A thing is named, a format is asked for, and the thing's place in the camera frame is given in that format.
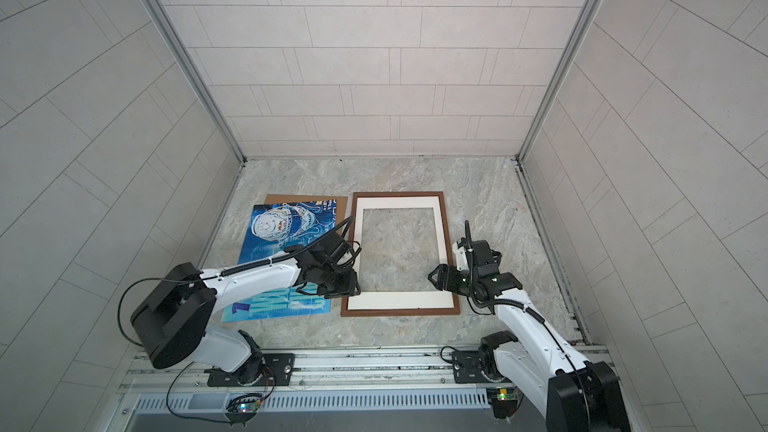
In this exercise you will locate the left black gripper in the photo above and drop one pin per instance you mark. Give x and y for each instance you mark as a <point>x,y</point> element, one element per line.
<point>350,288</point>

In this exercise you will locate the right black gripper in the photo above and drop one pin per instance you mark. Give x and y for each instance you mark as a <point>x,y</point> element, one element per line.
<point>445,269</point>

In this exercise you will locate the brown wooden picture frame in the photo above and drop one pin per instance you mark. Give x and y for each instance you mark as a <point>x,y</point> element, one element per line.
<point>403,237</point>

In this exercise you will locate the blue poster photo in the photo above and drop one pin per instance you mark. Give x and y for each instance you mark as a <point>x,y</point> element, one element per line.
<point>271,229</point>

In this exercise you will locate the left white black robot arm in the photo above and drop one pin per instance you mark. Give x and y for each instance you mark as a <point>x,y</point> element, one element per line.
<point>173,323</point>

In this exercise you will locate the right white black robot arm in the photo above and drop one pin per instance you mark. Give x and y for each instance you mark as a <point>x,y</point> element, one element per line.
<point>571,392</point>

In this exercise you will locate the brown cardboard backing board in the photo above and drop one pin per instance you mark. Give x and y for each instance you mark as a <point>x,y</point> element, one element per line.
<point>341,202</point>

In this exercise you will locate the right controller circuit board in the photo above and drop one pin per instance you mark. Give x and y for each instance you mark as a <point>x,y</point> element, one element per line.
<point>504,402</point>

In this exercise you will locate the controller circuit board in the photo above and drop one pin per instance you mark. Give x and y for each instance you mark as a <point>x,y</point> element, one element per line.
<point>504,402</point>
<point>242,409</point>

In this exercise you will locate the left controller circuit board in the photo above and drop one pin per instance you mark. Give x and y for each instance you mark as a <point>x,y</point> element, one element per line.
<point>242,409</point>

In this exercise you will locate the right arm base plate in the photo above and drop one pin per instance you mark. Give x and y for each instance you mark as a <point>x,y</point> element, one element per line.
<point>473,367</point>

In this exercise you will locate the aluminium mounting rail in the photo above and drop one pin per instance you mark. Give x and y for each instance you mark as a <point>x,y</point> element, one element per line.
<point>314,370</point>

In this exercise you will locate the right corner aluminium post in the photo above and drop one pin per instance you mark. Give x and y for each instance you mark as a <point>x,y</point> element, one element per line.
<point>575,39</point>

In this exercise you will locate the corner aluminium post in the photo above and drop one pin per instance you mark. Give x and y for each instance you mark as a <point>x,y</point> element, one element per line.
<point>191,72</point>
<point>575,39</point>

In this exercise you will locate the left corner aluminium post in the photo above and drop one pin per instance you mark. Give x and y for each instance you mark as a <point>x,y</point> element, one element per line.
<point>191,72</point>

